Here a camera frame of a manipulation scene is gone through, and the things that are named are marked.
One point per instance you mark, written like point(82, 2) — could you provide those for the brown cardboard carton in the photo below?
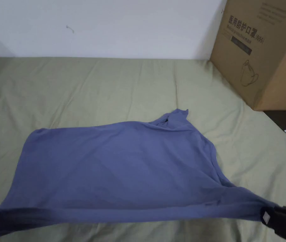
point(264, 63)

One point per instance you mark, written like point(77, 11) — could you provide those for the bed with pale green sheet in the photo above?
point(82, 85)

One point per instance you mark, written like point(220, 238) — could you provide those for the dark brown cabinet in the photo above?
point(281, 119)

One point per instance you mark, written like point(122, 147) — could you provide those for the blue shirt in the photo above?
point(120, 166)

